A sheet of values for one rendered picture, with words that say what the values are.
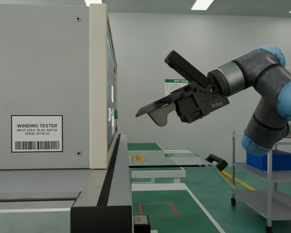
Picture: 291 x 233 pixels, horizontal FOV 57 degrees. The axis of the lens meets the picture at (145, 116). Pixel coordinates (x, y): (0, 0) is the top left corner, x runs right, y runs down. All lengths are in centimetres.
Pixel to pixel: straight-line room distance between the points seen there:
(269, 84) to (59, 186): 48
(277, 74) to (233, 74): 9
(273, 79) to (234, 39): 580
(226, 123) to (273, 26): 239
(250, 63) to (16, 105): 50
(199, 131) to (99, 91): 567
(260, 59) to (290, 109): 14
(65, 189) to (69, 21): 20
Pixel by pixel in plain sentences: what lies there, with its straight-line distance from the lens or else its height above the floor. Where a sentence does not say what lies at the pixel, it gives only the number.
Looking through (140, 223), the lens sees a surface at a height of 92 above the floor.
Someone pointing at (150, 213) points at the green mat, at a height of 75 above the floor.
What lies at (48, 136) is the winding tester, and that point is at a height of 116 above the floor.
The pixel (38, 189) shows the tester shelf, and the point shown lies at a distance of 27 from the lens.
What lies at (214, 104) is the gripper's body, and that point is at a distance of 64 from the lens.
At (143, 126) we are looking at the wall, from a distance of 576.
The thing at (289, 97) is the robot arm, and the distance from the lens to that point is 60.
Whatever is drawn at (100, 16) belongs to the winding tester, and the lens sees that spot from 36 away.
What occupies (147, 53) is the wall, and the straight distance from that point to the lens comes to 590.
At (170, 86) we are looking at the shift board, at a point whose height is 175.
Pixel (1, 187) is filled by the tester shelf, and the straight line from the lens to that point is 30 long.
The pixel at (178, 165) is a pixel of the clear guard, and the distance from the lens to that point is 63.
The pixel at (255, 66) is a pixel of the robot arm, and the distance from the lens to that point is 66.
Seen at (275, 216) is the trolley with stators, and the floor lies 18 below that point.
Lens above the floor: 119
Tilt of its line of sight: 1 degrees down
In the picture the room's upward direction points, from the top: straight up
